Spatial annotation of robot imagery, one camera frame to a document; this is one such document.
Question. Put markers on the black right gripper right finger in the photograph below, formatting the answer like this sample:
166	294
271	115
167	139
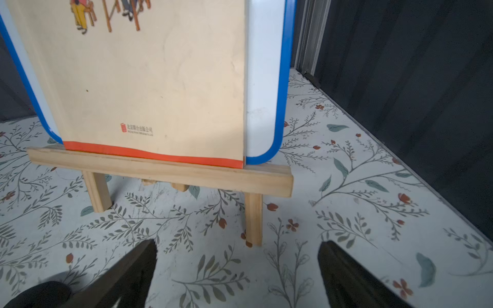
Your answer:
349	284

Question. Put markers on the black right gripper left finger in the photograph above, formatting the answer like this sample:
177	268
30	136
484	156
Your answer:
126	284

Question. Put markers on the floral table mat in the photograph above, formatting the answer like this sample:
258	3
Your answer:
347	189

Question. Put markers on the wooden easel stand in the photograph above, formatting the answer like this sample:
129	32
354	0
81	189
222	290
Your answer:
254	181

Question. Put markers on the beige book with red stripe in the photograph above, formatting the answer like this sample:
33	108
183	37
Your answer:
161	80

